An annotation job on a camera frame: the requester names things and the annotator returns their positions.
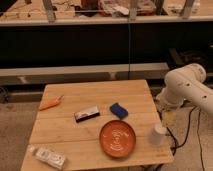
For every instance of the white ceramic cup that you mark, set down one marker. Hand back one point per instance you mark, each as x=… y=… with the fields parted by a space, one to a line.
x=157 y=134

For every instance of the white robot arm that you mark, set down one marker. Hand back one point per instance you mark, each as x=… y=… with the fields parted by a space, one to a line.
x=186 y=83

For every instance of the orange ceramic bowl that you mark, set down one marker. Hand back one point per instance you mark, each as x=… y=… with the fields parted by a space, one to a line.
x=117 y=139

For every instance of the blue sponge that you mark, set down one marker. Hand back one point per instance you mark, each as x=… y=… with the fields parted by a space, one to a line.
x=118 y=110

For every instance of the orange toy carrot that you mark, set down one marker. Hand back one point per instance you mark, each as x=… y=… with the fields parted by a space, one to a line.
x=50 y=103

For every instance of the black tray on shelf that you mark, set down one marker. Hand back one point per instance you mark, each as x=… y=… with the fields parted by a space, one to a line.
x=182 y=58

